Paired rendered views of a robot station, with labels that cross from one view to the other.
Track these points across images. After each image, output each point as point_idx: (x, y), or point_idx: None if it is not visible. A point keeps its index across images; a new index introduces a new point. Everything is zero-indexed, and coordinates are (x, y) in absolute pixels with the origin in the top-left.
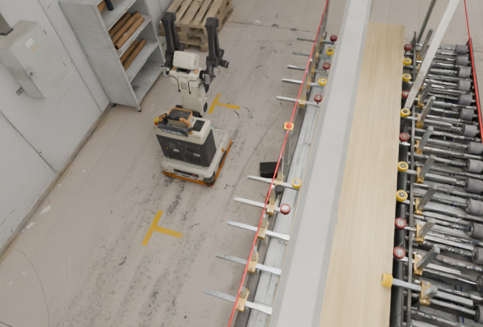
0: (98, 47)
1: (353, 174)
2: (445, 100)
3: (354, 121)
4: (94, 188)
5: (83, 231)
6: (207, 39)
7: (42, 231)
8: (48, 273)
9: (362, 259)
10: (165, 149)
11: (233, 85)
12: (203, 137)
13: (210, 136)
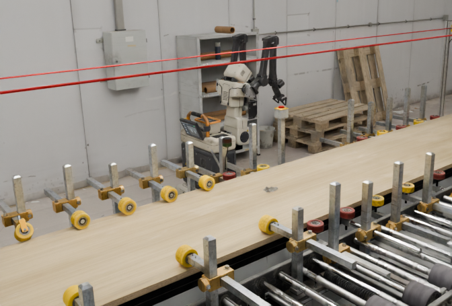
0: (190, 83)
1: (335, 176)
2: None
3: (385, 155)
4: (107, 199)
5: (67, 218)
6: (317, 137)
7: (38, 207)
8: (11, 230)
9: (264, 214)
10: (185, 165)
11: None
12: (217, 144)
13: (230, 158)
